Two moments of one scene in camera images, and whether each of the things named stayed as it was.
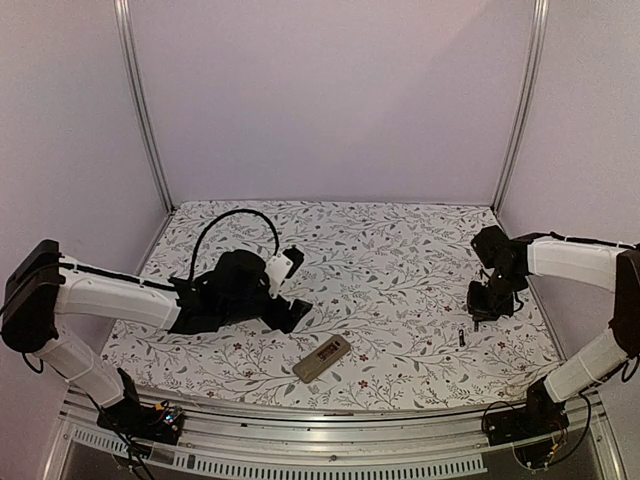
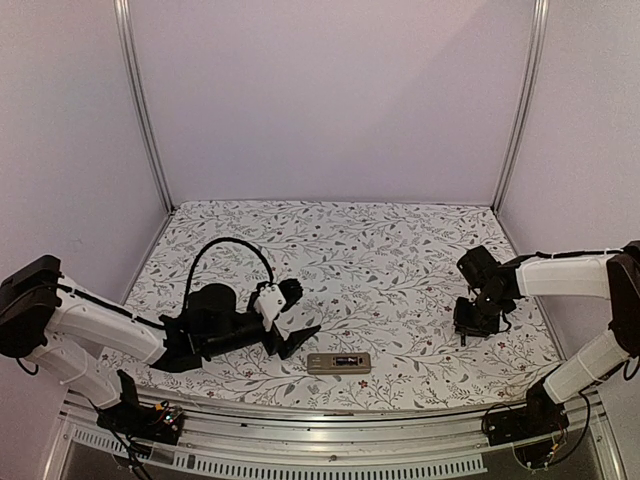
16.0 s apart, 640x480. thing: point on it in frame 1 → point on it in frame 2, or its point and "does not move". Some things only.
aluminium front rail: [371, 444] does not move
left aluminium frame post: [123, 15] does not move
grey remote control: [321, 359] → [339, 363]
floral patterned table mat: [389, 321] does not move
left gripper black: [276, 320] → [288, 346]
